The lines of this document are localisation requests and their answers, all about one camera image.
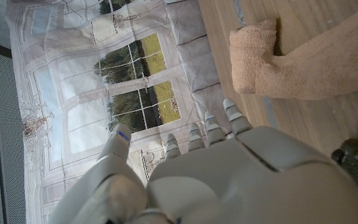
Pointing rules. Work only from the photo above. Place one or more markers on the printed window backdrop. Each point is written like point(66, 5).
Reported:
point(89, 77)

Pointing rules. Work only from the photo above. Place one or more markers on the tan elastic arm wrap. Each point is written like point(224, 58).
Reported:
point(306, 71)

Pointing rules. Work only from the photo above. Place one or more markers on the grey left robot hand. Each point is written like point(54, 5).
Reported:
point(244, 186)

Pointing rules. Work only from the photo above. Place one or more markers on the small black clip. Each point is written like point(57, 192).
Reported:
point(357, 161)

